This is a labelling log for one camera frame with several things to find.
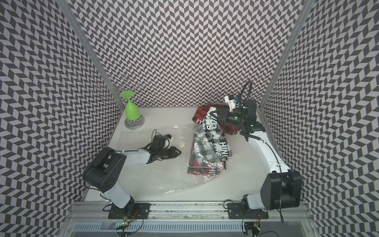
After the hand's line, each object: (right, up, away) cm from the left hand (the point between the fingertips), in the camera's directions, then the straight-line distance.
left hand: (178, 154), depth 93 cm
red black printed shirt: (+15, +25, +7) cm, 30 cm away
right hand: (+18, +24, -20) cm, 36 cm away
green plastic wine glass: (-27, +28, -6) cm, 39 cm away
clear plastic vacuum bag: (-9, -11, -8) cm, 16 cm away
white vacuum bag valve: (+2, +6, +3) cm, 7 cm away
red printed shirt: (+11, -6, -8) cm, 14 cm away
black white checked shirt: (+20, +8, -12) cm, 25 cm away
